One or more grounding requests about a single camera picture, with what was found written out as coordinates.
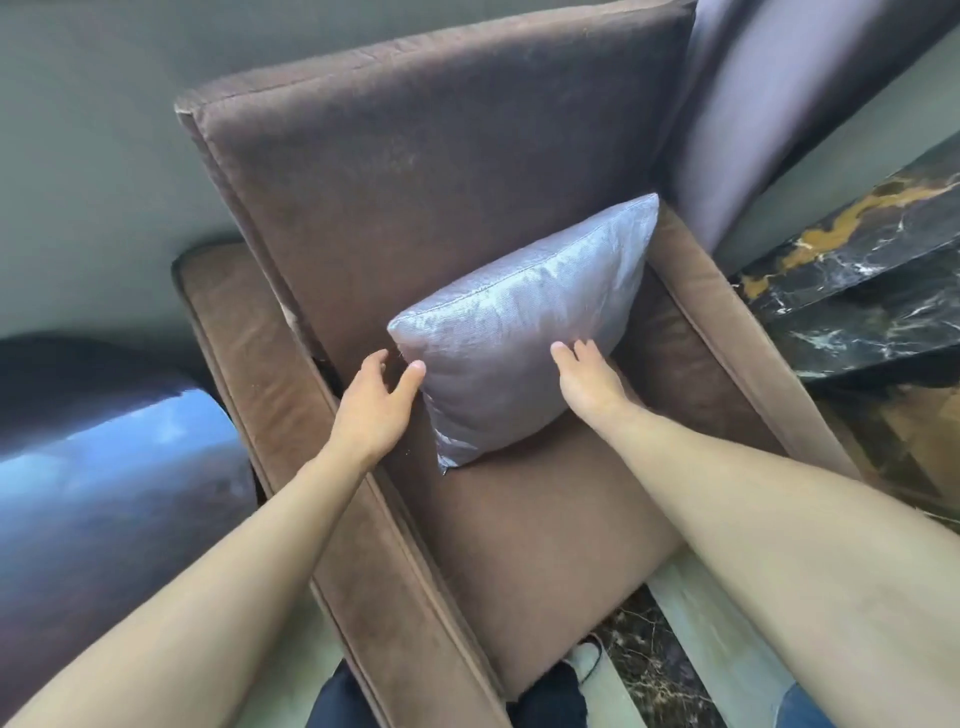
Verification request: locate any person's left hand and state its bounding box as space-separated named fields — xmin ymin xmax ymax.
xmin=327 ymin=348 xmax=428 ymax=472

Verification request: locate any person's right hand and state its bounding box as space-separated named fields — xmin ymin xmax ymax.
xmin=550 ymin=339 xmax=640 ymax=438

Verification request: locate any silver grey cushion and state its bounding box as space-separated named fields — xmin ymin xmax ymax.
xmin=387 ymin=192 xmax=661 ymax=472

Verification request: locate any person's right forearm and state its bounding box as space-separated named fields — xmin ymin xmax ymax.
xmin=596 ymin=403 xmax=960 ymax=728

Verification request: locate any person's left forearm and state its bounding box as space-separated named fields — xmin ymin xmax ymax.
xmin=0 ymin=442 xmax=376 ymax=728

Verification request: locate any brown fabric armchair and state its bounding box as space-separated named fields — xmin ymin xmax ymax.
xmin=171 ymin=0 xmax=864 ymax=728

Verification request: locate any black gold marble table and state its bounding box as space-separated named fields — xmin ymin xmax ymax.
xmin=729 ymin=138 xmax=960 ymax=385

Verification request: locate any purple curtain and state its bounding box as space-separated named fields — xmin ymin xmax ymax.
xmin=658 ymin=0 xmax=960 ymax=258

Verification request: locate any glossy dark round table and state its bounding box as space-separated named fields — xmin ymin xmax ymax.
xmin=0 ymin=333 xmax=261 ymax=697

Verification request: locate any person's dark trouser leg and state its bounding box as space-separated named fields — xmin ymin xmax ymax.
xmin=303 ymin=658 xmax=591 ymax=728

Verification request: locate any person's blue denim trouser leg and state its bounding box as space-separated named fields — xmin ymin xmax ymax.
xmin=774 ymin=681 xmax=835 ymax=728

